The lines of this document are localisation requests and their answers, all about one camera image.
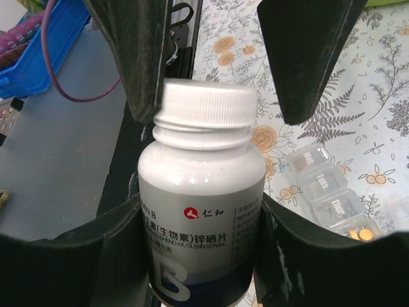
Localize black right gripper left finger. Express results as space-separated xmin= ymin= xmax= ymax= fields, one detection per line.
xmin=1 ymin=194 xmax=148 ymax=306

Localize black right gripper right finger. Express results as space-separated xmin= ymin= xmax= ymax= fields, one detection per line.
xmin=254 ymin=195 xmax=408 ymax=306

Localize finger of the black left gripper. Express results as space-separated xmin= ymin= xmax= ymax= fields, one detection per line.
xmin=257 ymin=0 xmax=367 ymax=125
xmin=85 ymin=0 xmax=172 ymax=123

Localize white bottle cap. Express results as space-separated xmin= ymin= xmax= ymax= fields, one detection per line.
xmin=155 ymin=79 xmax=258 ymax=129

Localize white pill bottle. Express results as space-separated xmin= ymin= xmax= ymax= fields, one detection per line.
xmin=137 ymin=121 xmax=266 ymax=307

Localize orange pills in organizer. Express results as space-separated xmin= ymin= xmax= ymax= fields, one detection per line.
xmin=347 ymin=228 xmax=374 ymax=242

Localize blue plastic bin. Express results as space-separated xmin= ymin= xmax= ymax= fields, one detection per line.
xmin=1 ymin=0 xmax=90 ymax=98

